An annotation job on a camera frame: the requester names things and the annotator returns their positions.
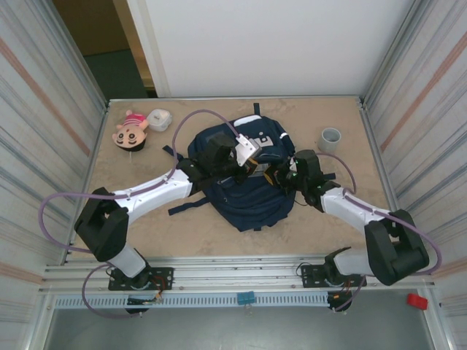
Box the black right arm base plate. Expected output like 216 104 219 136
298 265 367 289

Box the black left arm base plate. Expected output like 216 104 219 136
108 267 174 292

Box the navy blue backpack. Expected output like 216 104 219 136
162 103 336 233

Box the slotted grey cable tray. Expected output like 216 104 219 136
54 294 329 308

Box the small white plastic case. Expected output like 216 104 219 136
147 108 172 133

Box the plush doll with pink hat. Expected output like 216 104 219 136
113 110 150 152

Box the aluminium mounting rail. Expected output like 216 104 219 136
39 254 437 292

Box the red plastic block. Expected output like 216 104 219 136
407 293 428 311

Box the grey cup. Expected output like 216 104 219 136
317 127 342 153

